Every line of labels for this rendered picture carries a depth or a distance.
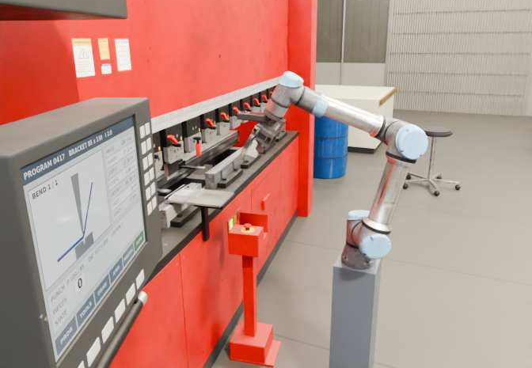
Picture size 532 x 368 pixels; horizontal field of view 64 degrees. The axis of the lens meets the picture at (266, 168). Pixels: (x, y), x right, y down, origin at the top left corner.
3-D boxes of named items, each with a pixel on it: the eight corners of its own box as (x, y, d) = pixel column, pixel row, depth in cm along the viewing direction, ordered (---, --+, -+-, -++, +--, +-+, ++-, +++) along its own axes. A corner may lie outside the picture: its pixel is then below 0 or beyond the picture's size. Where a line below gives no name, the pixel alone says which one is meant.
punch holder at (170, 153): (169, 165, 191) (165, 128, 186) (152, 163, 193) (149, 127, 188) (184, 156, 204) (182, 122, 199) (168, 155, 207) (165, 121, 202)
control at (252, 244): (258, 257, 214) (257, 224, 209) (228, 253, 218) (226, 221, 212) (267, 240, 232) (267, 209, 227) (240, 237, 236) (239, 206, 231)
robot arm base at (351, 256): (378, 256, 191) (380, 235, 188) (372, 271, 178) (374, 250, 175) (345, 249, 197) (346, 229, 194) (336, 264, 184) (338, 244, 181)
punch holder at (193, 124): (188, 153, 209) (187, 120, 204) (173, 152, 211) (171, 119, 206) (202, 146, 223) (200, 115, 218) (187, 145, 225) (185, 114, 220)
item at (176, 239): (85, 344, 129) (84, 331, 128) (30, 331, 135) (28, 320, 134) (298, 135, 404) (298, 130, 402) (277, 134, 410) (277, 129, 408)
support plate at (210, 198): (220, 207, 190) (220, 205, 190) (167, 202, 198) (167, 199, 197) (234, 194, 207) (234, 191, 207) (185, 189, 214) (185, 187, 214)
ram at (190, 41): (28, 182, 117) (-35, -162, 94) (5, 180, 119) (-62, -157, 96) (287, 80, 392) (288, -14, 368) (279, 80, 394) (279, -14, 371)
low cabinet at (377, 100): (284, 123, 893) (284, 83, 868) (393, 131, 808) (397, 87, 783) (246, 142, 733) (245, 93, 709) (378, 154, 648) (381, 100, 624)
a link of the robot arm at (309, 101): (324, 96, 158) (299, 83, 156) (332, 100, 148) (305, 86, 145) (315, 115, 160) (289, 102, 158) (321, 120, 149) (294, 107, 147)
